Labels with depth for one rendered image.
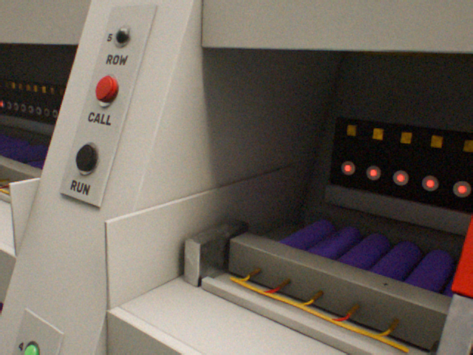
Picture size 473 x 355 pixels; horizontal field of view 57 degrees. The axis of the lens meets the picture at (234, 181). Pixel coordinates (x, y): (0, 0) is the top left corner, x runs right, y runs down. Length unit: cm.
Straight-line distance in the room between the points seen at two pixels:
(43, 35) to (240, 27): 20
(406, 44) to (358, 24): 2
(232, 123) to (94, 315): 14
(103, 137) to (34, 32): 16
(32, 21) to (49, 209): 17
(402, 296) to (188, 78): 16
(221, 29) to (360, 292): 16
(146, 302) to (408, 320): 14
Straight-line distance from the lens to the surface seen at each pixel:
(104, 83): 28
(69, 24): 37
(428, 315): 23
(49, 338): 29
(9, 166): 48
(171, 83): 25
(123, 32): 28
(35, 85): 67
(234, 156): 30
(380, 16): 21
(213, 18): 26
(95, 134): 28
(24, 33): 42
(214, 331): 23
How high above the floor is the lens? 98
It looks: 2 degrees up
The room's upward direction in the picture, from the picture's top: 15 degrees clockwise
